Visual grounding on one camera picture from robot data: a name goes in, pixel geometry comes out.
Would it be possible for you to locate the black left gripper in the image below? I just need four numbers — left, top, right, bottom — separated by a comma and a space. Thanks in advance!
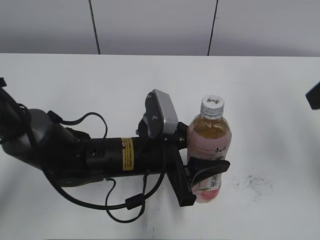
134, 121, 230, 207

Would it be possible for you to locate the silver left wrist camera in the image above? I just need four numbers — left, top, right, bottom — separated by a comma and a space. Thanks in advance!
144, 89, 178, 139

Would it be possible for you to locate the black wall cable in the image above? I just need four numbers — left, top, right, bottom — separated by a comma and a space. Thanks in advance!
206, 0, 219, 57
88, 0, 101, 55

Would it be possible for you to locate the left black wall cable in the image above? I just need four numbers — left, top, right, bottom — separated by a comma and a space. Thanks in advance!
88, 0, 101, 55

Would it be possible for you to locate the right black wall cable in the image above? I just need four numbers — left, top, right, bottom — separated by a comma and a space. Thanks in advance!
206, 0, 219, 57

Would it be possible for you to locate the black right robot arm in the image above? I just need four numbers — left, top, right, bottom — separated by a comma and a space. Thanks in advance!
305, 82, 320, 110

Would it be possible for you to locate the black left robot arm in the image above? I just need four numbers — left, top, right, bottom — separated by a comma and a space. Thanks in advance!
0, 89, 230, 210

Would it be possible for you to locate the white bottle cap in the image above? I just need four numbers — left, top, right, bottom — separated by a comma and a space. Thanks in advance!
200, 95, 225, 120

